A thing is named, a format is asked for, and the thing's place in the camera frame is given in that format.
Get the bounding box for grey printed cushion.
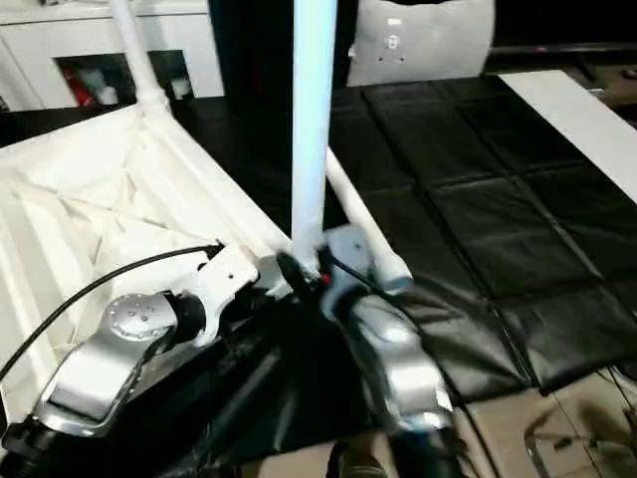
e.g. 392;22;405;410
345;0;497;88

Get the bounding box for white flat board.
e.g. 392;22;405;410
497;69;637;206

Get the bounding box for white glass-door cabinet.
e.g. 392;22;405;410
0;0;225;114

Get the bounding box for black work mat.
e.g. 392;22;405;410
0;74;637;469

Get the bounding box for red box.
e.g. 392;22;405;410
72;72;95;107

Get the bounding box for white plastic table leg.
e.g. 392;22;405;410
323;148;413;293
291;0;340;280
108;0;171;119

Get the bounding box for black glossy low shelf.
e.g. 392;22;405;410
490;42;637;59

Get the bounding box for white plastic table top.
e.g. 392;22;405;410
0;102;319;424

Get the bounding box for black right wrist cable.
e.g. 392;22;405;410
327;253;499;478

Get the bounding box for grey metal tube frame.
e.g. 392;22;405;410
522;395;637;478

